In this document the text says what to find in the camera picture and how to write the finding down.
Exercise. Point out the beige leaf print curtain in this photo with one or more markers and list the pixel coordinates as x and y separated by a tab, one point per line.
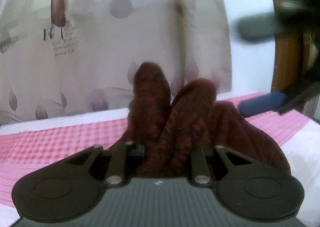
68	57

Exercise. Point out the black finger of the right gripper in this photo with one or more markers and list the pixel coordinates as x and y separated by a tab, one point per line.
259	27
261	104

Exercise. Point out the pink checkered bed cover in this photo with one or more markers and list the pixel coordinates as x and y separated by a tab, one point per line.
30	145

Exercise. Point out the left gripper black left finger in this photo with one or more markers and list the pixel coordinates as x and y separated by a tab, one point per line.
74	185

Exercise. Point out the brown wooden door frame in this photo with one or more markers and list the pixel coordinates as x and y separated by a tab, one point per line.
312	20

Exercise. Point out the dark red fuzzy garment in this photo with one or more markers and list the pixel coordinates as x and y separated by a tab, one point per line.
170	128

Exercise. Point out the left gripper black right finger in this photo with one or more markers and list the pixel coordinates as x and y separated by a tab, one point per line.
246	187

